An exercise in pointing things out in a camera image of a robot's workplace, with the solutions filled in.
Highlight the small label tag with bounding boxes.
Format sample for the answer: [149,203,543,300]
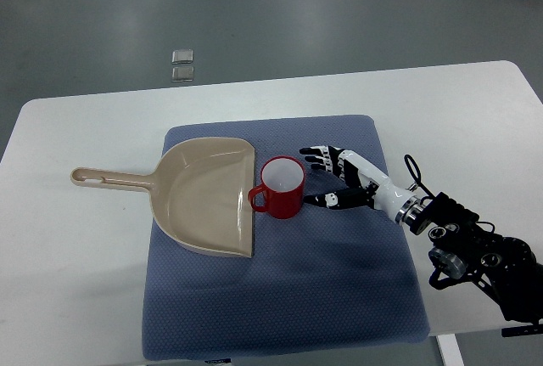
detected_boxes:
[204,358,232,366]

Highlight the white table leg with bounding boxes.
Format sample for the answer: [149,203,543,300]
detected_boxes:
[436,334,465,366]

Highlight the upper metal floor plate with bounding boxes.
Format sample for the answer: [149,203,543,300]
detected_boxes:
[171,48,193,65]

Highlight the red mug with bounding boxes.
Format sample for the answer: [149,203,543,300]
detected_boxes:
[248,155,305,220]

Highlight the beige plastic dustpan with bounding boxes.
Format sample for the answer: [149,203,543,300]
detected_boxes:
[70,137,255,258]

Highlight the black table control panel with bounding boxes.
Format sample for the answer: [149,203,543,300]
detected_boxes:
[501,324,543,338]

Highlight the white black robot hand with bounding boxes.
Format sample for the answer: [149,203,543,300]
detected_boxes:
[299,145,420,224]

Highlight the blue textured cushion mat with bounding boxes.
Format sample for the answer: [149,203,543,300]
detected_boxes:
[141,114,430,361]

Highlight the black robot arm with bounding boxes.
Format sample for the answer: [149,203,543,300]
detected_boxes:
[400,155,542,334]

